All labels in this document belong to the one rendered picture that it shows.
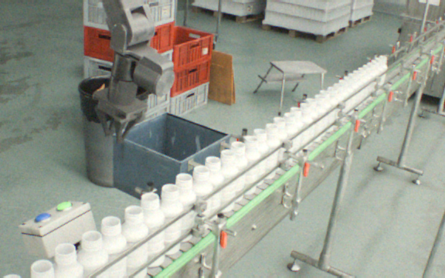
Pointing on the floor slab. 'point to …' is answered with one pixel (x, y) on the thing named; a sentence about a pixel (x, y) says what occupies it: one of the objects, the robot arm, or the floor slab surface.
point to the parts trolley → (200, 28)
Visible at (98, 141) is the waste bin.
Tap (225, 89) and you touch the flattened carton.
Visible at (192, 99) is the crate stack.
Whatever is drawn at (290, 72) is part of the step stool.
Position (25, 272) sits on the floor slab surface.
